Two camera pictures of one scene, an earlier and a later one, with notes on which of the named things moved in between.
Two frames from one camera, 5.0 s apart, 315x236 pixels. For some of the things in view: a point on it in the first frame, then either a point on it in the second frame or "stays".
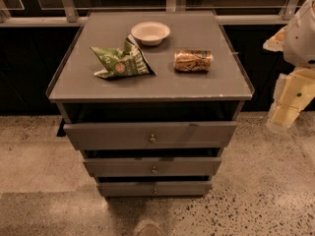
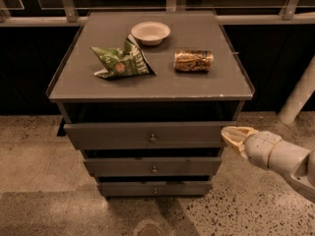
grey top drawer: x=152 y=135 stays
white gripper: x=300 y=39 to x=260 y=148
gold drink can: x=193 y=60 stays
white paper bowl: x=150 y=33 stays
